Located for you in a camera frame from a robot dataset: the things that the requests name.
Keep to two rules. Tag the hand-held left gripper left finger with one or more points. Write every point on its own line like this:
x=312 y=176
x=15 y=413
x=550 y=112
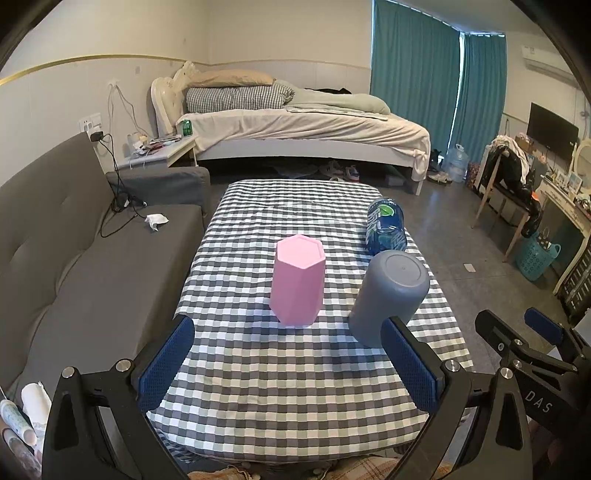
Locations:
x=165 y=367

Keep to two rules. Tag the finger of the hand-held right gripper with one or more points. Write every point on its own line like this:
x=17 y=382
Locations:
x=501 y=334
x=545 y=325

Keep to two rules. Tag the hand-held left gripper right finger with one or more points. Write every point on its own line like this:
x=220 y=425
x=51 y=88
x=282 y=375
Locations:
x=408 y=364

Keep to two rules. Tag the pink hexagonal cup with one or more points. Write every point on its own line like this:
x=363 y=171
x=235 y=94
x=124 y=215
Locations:
x=298 y=281

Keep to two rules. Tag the grey plastic cup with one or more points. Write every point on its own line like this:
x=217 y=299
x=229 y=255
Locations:
x=388 y=295

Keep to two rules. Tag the blue laundry basket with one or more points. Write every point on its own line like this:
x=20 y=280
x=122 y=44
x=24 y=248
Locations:
x=535 y=261

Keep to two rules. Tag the checkered tablecloth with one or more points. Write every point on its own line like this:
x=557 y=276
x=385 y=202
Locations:
x=277 y=369

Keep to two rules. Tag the grey sofa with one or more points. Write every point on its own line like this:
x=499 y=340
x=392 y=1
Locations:
x=83 y=277

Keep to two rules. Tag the black clothes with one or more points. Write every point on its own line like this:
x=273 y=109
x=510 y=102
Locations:
x=526 y=194

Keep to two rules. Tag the blue drink bottle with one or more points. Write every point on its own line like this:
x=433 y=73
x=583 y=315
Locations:
x=385 y=226

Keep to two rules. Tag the crumpled white tissue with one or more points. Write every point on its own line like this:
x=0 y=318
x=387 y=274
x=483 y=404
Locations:
x=156 y=221

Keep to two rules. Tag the wooden chair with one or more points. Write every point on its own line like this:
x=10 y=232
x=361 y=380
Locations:
x=491 y=184

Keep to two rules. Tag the white tube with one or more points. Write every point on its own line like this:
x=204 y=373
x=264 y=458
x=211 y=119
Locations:
x=16 y=420

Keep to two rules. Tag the plaid cloth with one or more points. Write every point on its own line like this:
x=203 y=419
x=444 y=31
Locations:
x=286 y=470

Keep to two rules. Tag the white garment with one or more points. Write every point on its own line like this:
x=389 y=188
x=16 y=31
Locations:
x=515 y=152

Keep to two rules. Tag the large water jug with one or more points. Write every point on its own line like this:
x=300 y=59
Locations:
x=457 y=164

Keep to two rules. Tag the black television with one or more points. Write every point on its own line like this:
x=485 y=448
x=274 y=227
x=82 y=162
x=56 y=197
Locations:
x=551 y=129

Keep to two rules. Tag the shoes under bed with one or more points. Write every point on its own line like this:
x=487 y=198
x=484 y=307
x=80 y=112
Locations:
x=339 y=170

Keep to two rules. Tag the white nightstand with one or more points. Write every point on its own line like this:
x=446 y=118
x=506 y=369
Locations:
x=161 y=154

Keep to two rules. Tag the green bottle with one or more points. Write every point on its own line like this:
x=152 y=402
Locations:
x=186 y=128

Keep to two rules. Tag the black charger plug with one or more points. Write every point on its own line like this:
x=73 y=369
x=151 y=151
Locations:
x=98 y=136

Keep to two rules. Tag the narrow teal curtain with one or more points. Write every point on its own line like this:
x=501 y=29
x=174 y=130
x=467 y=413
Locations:
x=480 y=92

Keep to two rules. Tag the white bed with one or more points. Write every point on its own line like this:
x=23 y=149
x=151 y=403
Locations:
x=300 y=134

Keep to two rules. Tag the white air conditioner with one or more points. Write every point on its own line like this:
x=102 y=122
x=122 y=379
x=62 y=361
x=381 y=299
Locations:
x=547 y=62

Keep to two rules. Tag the pale green blanket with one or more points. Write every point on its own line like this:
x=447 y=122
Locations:
x=337 y=101

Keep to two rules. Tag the checkered duvet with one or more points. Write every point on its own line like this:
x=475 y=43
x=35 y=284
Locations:
x=235 y=98

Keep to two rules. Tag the wide teal curtain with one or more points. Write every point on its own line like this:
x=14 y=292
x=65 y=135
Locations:
x=413 y=69

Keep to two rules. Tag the beige pillow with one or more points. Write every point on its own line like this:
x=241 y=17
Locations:
x=231 y=77

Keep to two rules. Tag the white wall socket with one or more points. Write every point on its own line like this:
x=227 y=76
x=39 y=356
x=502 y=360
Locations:
x=90 y=122

